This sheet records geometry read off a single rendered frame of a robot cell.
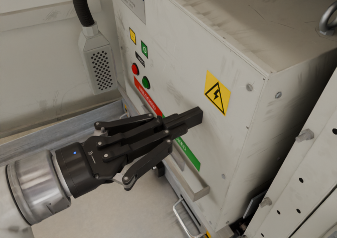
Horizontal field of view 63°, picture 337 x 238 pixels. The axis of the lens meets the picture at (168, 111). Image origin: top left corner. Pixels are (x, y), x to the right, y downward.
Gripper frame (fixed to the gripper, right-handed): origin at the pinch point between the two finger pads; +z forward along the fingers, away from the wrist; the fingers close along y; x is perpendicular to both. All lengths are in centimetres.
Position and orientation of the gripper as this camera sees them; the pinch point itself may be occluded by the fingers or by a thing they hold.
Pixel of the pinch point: (183, 122)
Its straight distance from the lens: 46.9
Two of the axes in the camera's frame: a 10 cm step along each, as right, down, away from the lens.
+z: 8.7, -3.6, 3.4
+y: 5.0, 6.3, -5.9
